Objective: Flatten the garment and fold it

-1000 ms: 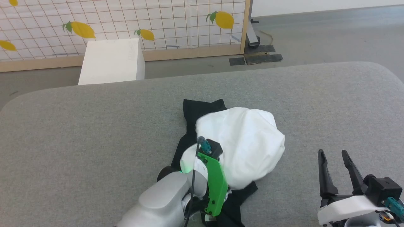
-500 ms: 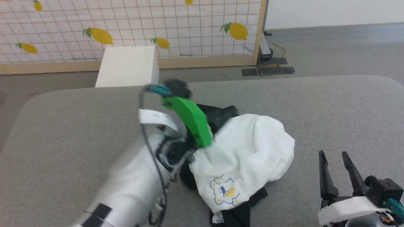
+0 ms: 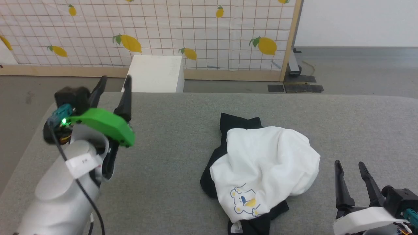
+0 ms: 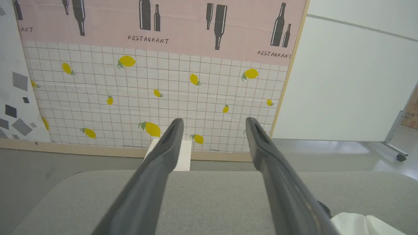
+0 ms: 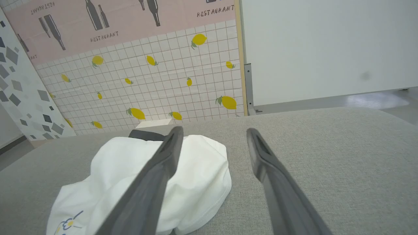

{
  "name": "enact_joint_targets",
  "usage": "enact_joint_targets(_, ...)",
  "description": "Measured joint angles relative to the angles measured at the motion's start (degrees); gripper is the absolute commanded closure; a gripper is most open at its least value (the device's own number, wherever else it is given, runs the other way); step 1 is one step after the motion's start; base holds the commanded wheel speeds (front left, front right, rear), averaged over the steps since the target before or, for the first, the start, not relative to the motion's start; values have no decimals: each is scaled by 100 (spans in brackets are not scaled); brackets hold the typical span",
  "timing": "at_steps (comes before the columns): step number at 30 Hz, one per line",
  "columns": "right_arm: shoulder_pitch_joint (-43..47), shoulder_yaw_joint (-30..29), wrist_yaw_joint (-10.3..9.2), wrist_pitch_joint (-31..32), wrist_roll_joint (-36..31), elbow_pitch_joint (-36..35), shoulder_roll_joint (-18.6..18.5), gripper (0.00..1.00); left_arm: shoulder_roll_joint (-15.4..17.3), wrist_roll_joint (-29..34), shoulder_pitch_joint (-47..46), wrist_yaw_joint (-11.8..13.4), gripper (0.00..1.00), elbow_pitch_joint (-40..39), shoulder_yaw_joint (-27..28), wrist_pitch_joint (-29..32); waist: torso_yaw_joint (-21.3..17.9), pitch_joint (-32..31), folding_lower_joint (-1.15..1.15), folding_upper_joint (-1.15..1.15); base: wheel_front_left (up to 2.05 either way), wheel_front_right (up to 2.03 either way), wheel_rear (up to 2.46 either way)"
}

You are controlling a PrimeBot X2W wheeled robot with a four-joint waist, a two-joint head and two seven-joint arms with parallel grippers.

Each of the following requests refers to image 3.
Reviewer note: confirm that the white box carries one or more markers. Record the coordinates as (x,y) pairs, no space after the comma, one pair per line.
(153,73)

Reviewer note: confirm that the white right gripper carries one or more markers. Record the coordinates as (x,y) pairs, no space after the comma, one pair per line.
(365,219)

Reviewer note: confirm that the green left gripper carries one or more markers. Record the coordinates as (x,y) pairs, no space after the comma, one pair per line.
(104,124)

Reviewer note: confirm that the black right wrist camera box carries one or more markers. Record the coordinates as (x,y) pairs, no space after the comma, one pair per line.
(400,199)

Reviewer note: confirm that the grey metal partition foot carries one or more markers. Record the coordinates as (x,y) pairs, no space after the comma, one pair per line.
(294,65)

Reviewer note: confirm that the lemon print grid cloth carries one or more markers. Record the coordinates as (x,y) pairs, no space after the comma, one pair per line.
(183,29)

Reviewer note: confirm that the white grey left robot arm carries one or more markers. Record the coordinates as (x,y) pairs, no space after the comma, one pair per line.
(58,192)

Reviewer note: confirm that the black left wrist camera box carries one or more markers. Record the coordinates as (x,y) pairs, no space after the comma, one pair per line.
(72,98)

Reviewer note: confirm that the white t-shirt with black trim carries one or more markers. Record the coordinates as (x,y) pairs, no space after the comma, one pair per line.
(267,156)

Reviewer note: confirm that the small black floor plate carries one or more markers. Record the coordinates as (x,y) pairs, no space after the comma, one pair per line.
(276,88)

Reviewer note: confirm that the large black floor plate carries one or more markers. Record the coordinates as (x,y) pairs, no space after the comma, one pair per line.
(303,85)

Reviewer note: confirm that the lemon-pattern grid partition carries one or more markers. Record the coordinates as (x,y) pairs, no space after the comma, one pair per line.
(228,75)

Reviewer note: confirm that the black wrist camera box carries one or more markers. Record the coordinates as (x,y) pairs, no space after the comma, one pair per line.
(400,199)
(72,98)

